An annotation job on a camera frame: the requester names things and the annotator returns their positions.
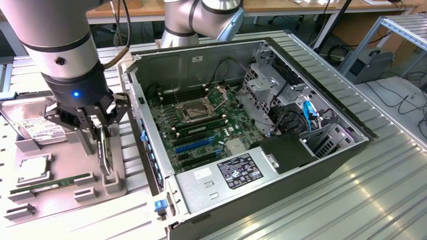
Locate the black stand pole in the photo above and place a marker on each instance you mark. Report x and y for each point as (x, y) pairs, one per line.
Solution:
(328, 22)

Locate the white power strip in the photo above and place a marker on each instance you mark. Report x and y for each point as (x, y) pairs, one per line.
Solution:
(315, 2)

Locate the aluminium profile frame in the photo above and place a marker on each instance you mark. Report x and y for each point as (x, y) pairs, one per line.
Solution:
(400, 27)

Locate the black fan shroud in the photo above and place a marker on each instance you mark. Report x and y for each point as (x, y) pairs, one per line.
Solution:
(283, 152)

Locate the black expansion slot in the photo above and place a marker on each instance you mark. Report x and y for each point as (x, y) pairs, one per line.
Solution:
(191, 140)

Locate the metal disk bay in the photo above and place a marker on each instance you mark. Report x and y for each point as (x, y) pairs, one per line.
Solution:
(263, 85)

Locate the green motherboard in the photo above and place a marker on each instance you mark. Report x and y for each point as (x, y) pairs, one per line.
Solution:
(240, 120)

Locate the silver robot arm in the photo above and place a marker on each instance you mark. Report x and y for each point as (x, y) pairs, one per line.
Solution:
(49, 25)

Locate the grey computer tower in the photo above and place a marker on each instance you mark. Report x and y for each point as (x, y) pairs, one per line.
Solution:
(369, 65)

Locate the silver chipset heatsink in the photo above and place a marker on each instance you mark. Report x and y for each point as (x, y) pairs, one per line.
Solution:
(235, 145)

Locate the open black PC case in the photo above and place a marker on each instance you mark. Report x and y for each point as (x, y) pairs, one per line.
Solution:
(300, 190)

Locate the wooden desk with white legs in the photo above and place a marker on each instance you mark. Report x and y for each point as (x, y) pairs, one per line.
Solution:
(367, 6)
(143, 13)

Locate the CPU socket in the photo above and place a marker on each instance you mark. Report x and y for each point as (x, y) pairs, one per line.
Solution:
(191, 111)

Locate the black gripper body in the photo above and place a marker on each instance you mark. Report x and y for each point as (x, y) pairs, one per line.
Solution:
(76, 85)

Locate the silver CPU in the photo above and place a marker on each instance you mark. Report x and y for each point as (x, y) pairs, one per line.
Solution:
(33, 167)

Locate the metal socket cover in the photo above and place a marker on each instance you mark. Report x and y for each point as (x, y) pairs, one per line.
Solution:
(217, 96)

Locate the blue case latch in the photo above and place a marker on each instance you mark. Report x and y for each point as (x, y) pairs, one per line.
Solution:
(160, 205)

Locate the grey parts rack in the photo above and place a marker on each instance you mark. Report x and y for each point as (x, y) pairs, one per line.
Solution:
(67, 160)

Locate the thin metal locking lever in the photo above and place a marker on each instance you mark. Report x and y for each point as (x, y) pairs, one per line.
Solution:
(176, 95)

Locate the black and green graphics card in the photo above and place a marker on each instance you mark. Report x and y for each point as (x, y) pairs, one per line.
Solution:
(105, 155)

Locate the hard disk with blue caddy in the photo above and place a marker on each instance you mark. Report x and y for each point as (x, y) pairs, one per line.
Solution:
(29, 120)

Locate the grey power supply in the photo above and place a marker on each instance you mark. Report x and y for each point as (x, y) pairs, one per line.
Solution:
(216, 185)

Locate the black office chair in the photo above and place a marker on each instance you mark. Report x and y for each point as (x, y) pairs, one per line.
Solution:
(107, 29)

